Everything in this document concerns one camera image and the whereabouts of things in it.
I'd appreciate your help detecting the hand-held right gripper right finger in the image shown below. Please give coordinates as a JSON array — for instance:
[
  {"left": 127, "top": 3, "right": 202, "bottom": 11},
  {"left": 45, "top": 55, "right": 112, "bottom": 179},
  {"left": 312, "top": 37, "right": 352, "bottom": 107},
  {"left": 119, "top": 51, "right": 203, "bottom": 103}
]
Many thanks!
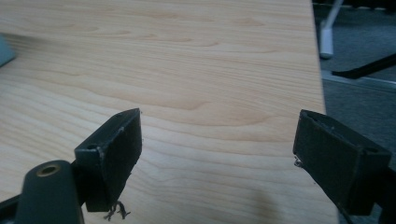
[{"left": 292, "top": 108, "right": 392, "bottom": 217}]

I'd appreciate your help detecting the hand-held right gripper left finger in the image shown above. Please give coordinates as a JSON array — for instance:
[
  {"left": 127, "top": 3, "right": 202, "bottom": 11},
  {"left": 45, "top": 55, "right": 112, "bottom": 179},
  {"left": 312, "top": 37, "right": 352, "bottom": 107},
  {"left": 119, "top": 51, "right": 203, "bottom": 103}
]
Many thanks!
[{"left": 74, "top": 107, "right": 143, "bottom": 213}]

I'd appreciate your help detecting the white stand leg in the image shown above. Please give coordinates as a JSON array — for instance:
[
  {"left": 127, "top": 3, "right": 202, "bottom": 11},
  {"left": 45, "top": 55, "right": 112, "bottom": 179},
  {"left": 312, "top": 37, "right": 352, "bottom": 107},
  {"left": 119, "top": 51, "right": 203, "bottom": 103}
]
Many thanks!
[{"left": 318, "top": 0, "right": 345, "bottom": 60}]

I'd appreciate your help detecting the grey-blue object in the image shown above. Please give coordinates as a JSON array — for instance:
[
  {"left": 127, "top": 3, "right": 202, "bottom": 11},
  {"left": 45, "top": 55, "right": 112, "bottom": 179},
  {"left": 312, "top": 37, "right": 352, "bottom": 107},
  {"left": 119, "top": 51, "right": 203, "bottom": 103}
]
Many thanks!
[{"left": 0, "top": 34, "right": 17, "bottom": 68}]

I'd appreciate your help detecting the black stand leg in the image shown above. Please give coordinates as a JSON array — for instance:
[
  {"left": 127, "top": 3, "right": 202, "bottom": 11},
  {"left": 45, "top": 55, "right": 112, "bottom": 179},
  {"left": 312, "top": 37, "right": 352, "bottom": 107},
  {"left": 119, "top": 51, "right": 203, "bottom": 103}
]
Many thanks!
[{"left": 331, "top": 53, "right": 396, "bottom": 79}]

